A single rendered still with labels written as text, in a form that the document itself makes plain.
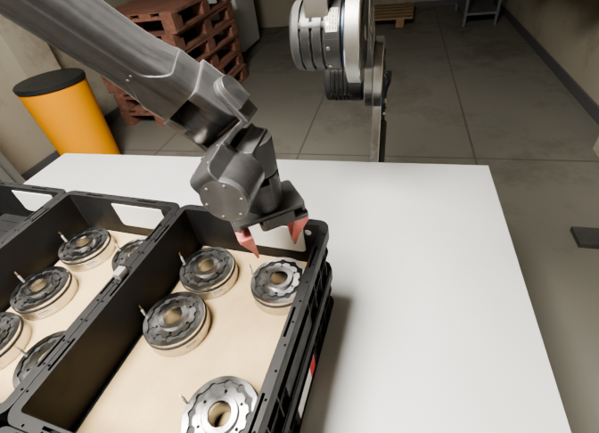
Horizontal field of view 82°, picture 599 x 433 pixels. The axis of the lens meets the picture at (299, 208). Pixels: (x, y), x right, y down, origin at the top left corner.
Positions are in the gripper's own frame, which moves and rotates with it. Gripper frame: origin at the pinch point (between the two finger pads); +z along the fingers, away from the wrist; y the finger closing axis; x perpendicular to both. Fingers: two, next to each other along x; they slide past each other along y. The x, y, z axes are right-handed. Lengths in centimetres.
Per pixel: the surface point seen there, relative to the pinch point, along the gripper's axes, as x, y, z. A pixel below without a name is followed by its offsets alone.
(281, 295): -4.0, -1.7, 7.5
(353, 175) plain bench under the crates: 40, 36, 24
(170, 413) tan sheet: -13.0, -22.1, 10.4
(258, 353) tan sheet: -10.1, -8.2, 10.6
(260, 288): -0.8, -4.3, 7.8
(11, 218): 53, -56, 10
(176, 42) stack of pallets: 270, 9, 25
